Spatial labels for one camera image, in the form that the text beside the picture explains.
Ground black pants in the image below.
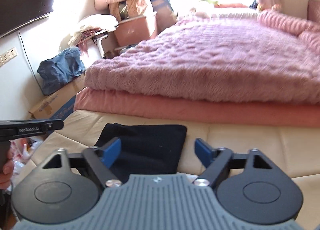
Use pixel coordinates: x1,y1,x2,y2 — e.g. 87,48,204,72
95,123,187,183

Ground person's left hand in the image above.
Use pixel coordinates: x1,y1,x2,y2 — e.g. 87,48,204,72
0,148,14,190

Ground salmon pink bed sheet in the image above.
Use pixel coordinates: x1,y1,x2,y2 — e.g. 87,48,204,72
74,88,319,128

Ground brown cardboard box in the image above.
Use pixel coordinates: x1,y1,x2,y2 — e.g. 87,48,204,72
29,74,85,120

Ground blue fabric bag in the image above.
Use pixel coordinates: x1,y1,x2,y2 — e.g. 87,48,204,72
37,47,86,96

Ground pink fluffy blanket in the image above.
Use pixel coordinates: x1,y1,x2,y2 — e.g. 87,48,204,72
85,10,319,104

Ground black flat television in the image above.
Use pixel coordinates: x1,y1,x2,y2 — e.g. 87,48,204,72
0,0,54,38

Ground pink plastic storage bin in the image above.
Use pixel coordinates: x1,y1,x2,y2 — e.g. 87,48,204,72
114,12,158,46

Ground pile of light clothes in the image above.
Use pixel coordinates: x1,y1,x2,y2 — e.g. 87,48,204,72
68,14,118,47

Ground white wall sockets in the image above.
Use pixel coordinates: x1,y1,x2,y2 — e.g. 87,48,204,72
0,47,17,66

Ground black cable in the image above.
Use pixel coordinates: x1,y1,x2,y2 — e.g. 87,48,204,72
17,29,43,90

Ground cream leather bed frame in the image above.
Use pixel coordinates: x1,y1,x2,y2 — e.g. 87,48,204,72
15,109,320,230

